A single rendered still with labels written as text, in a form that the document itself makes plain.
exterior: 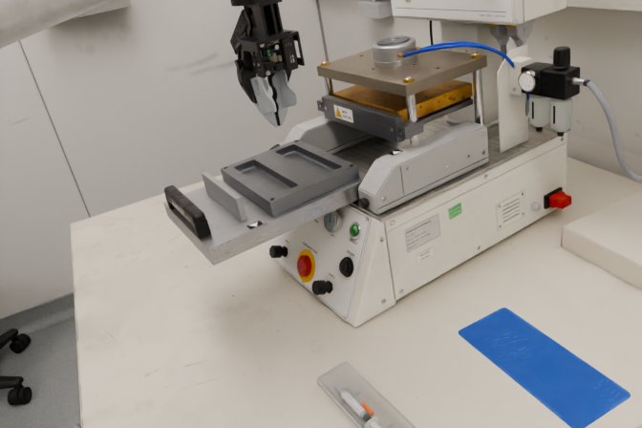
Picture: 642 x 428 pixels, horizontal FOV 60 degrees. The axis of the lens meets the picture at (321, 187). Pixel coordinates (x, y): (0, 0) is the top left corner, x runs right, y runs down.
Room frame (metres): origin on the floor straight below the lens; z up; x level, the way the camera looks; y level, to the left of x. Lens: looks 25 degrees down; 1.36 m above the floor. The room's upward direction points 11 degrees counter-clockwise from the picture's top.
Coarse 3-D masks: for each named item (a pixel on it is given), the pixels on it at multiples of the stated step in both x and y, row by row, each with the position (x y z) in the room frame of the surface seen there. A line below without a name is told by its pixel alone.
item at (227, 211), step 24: (192, 192) 0.91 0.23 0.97; (216, 192) 0.84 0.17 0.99; (336, 192) 0.80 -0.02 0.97; (168, 216) 0.88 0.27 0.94; (216, 216) 0.80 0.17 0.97; (240, 216) 0.76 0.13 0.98; (264, 216) 0.76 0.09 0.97; (288, 216) 0.76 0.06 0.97; (312, 216) 0.78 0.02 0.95; (192, 240) 0.77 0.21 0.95; (216, 240) 0.72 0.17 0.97; (240, 240) 0.72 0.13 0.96; (264, 240) 0.74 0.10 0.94; (216, 264) 0.70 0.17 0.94
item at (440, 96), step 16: (336, 96) 1.04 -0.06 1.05; (352, 96) 1.00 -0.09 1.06; (368, 96) 0.98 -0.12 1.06; (384, 96) 0.97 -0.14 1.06; (400, 96) 0.95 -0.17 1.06; (416, 96) 0.93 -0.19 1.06; (432, 96) 0.91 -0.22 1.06; (448, 96) 0.92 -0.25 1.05; (464, 96) 0.94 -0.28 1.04; (400, 112) 0.88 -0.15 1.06; (432, 112) 0.91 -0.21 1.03; (448, 112) 0.92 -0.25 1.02
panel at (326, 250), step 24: (360, 216) 0.80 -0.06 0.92; (288, 240) 0.96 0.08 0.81; (312, 240) 0.89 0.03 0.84; (336, 240) 0.83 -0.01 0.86; (360, 240) 0.78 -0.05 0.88; (288, 264) 0.93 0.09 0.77; (312, 264) 0.87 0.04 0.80; (336, 264) 0.81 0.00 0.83; (360, 264) 0.76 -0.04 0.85; (336, 288) 0.79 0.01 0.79; (336, 312) 0.77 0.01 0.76
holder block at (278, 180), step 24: (288, 144) 0.99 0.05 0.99; (240, 168) 0.93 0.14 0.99; (264, 168) 0.91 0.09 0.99; (288, 168) 0.87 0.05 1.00; (312, 168) 0.89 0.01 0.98; (336, 168) 0.86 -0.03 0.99; (240, 192) 0.87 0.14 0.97; (264, 192) 0.80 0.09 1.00; (288, 192) 0.78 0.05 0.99; (312, 192) 0.79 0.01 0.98
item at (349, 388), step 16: (336, 368) 0.63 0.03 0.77; (352, 368) 0.62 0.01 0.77; (336, 384) 0.59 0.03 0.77; (352, 384) 0.59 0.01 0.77; (368, 384) 0.58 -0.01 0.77; (336, 400) 0.56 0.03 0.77; (352, 400) 0.56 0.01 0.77; (368, 400) 0.55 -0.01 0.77; (384, 400) 0.55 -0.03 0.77; (352, 416) 0.53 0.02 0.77; (368, 416) 0.53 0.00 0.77; (384, 416) 0.52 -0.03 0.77; (400, 416) 0.52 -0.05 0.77
